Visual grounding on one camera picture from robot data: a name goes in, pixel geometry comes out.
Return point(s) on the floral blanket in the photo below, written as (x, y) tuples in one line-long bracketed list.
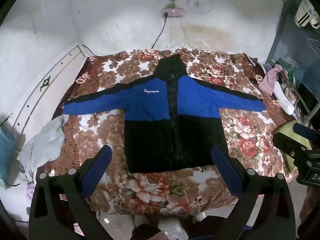
[(250, 130)]

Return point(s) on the grey metal rack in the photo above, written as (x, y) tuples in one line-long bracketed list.
[(275, 42)]

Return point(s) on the transparent wall hook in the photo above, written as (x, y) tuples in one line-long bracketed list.
[(197, 2)]

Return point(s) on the white striped bag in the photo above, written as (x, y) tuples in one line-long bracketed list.
[(305, 12)]

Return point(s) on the blue and black jacket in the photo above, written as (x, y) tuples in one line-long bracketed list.
[(150, 105)]

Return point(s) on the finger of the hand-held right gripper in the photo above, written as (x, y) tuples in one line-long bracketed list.
[(285, 142)]

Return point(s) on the grey cloth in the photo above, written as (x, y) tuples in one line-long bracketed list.
[(42, 145)]

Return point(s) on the person's right forearm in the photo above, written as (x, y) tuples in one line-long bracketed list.
[(311, 205)]

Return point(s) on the green cloth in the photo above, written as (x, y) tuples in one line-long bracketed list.
[(283, 63)]

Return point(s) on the yellow-green box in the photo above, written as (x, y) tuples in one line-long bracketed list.
[(283, 126)]

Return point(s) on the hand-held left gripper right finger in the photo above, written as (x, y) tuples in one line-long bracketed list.
[(228, 172)]

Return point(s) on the pink power strip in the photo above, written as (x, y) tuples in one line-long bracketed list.
[(172, 13)]

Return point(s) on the person's dark clothing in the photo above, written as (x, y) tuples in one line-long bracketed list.
[(147, 233)]

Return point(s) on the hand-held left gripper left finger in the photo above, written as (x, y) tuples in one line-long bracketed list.
[(98, 170)]

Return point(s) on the pink cloth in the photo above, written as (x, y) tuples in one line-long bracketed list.
[(268, 81)]

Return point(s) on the teal cloth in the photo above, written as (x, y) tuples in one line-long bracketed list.
[(7, 155)]

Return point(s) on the small black oval object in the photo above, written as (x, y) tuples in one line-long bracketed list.
[(253, 81)]

